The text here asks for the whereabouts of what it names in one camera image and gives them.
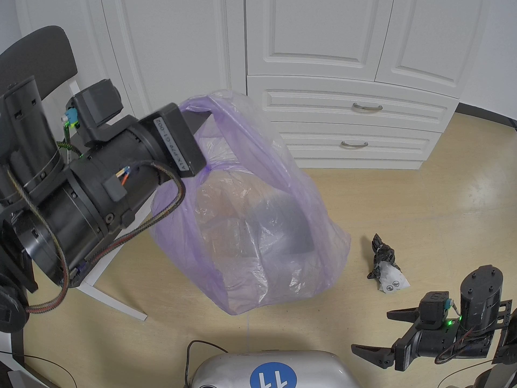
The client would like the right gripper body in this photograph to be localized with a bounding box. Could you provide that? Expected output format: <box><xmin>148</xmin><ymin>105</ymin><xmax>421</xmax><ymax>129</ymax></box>
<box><xmin>394</xmin><ymin>320</ymin><xmax>463</xmax><ymax>373</ymax></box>

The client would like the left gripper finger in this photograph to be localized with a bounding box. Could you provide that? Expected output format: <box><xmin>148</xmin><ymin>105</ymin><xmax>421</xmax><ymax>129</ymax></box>
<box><xmin>183</xmin><ymin>109</ymin><xmax>216</xmax><ymax>141</ymax></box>

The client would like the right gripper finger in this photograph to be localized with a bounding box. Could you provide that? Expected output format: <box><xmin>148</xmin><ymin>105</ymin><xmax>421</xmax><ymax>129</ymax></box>
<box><xmin>386</xmin><ymin>306</ymin><xmax>421</xmax><ymax>328</ymax></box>
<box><xmin>351</xmin><ymin>343</ymin><xmax>398</xmax><ymax>370</ymax></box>

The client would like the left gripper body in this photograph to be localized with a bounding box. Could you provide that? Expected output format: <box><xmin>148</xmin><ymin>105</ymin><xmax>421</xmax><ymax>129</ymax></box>
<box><xmin>18</xmin><ymin>103</ymin><xmax>207</xmax><ymax>291</ymax></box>

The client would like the white paper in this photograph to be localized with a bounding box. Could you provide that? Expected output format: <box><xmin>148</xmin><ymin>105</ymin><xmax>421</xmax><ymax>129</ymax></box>
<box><xmin>373</xmin><ymin>261</ymin><xmax>410</xmax><ymax>295</ymax></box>

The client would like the purple plastic bag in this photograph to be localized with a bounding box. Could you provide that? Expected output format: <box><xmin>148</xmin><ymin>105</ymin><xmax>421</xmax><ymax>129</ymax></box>
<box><xmin>149</xmin><ymin>88</ymin><xmax>351</xmax><ymax>316</ymax></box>

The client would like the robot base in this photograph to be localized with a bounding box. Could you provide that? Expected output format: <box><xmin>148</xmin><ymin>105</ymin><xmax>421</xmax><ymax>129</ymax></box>
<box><xmin>190</xmin><ymin>350</ymin><xmax>360</xmax><ymax>388</ymax></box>

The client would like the white wardrobe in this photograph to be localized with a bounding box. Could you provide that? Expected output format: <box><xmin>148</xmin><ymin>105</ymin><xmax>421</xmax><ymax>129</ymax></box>
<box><xmin>14</xmin><ymin>0</ymin><xmax>497</xmax><ymax>171</ymax></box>

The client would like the grey and white chair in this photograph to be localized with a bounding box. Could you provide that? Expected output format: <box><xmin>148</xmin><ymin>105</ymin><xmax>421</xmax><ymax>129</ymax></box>
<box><xmin>0</xmin><ymin>25</ymin><xmax>148</xmax><ymax>321</ymax></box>

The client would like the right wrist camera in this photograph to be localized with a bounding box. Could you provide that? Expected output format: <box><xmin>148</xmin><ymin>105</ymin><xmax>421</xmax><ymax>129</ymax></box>
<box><xmin>418</xmin><ymin>291</ymin><xmax>452</xmax><ymax>331</ymax></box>

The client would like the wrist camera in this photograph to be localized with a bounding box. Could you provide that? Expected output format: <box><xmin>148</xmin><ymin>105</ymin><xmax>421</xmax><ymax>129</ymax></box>
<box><xmin>418</xmin><ymin>291</ymin><xmax>452</xmax><ymax>331</ymax></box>
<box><xmin>61</xmin><ymin>78</ymin><xmax>138</xmax><ymax>149</ymax></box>

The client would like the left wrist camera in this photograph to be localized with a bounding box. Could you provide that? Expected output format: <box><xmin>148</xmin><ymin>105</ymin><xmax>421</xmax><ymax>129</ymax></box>
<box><xmin>61</xmin><ymin>78</ymin><xmax>138</xmax><ymax>149</ymax></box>

